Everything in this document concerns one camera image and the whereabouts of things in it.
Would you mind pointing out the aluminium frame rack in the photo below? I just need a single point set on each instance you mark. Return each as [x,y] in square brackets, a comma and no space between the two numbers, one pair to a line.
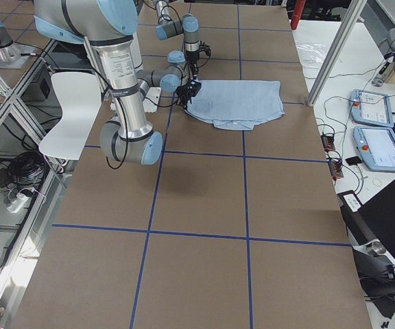
[28,110]

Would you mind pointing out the clear plastic bag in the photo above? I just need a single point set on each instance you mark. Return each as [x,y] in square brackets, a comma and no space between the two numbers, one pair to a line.
[311,54]

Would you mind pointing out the aluminium frame post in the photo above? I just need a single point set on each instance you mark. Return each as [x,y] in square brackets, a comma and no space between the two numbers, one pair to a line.
[344,31]

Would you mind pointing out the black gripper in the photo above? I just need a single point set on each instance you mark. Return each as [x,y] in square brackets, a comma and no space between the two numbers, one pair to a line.
[184,92]
[193,64]

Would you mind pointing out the white power strip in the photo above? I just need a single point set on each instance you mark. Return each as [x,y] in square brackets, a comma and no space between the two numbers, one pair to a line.
[17,203]

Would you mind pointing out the lower blue teach pendant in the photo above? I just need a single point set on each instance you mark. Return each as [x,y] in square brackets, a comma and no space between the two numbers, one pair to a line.
[376,147]

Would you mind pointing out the light blue button shirt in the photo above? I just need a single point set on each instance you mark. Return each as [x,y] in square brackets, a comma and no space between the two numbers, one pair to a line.
[237,104]

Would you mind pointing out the upper orange black electronics box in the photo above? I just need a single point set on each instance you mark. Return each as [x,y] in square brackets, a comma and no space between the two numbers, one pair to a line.
[328,142]

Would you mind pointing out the black laptop computer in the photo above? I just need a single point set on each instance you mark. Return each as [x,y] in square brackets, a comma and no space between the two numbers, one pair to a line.
[374,219]

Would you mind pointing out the lower orange black electronics box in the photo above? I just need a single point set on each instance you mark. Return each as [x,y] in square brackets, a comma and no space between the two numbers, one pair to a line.
[335,168]

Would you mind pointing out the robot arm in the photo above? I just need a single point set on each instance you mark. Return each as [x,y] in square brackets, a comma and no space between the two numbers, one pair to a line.
[170,24]
[109,27]

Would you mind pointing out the small black card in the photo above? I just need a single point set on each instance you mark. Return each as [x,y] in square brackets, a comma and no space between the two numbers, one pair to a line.
[355,160]

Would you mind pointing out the upper blue teach pendant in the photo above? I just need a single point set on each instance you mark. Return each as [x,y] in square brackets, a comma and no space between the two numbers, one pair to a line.
[371,108]

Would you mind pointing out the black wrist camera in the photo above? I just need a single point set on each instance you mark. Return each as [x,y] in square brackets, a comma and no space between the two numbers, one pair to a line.
[205,48]
[193,88]

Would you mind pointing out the white curved paper sheet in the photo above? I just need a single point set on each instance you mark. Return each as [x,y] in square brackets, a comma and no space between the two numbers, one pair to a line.
[79,96]

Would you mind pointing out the orange black electronics box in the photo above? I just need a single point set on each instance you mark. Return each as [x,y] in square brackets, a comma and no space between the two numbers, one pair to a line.
[328,142]
[335,168]

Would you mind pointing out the red cylinder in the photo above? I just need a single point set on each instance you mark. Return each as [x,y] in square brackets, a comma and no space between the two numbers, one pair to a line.
[297,13]

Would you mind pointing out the blue teach pendant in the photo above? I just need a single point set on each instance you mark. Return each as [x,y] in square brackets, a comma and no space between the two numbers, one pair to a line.
[371,108]
[376,147]

